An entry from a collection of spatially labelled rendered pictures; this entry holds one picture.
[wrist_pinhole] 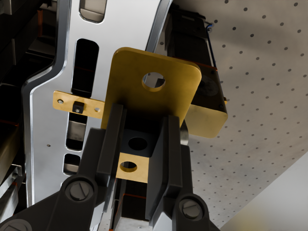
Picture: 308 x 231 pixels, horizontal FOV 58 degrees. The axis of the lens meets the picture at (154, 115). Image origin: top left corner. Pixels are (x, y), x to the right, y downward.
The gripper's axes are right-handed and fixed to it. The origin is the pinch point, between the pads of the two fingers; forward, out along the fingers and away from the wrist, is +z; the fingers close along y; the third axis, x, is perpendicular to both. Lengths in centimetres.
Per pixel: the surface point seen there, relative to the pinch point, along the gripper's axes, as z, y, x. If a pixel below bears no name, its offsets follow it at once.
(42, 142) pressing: 27.5, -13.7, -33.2
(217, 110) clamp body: 23.0, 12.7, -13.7
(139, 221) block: 25, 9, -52
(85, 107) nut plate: 27.1, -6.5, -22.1
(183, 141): 17.5, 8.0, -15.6
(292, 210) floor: 130, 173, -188
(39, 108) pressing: 27.4, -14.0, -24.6
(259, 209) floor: 130, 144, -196
